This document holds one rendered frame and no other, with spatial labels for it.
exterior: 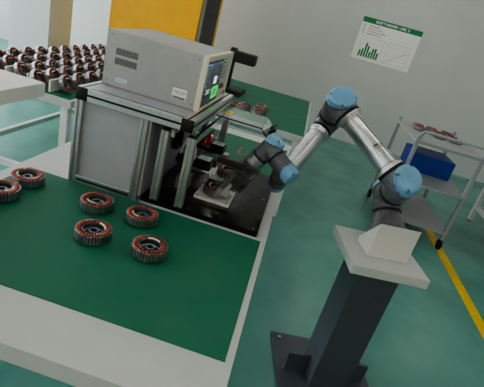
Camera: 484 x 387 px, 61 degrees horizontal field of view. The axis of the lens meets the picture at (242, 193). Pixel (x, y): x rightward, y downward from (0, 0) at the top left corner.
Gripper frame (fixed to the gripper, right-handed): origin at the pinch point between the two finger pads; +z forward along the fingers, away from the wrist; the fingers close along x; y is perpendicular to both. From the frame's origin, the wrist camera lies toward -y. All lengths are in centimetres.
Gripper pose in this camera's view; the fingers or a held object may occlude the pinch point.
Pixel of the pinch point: (215, 190)
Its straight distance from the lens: 172.5
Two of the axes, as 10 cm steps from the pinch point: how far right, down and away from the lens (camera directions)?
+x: 1.8, -3.6, 9.2
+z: -6.9, 6.2, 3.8
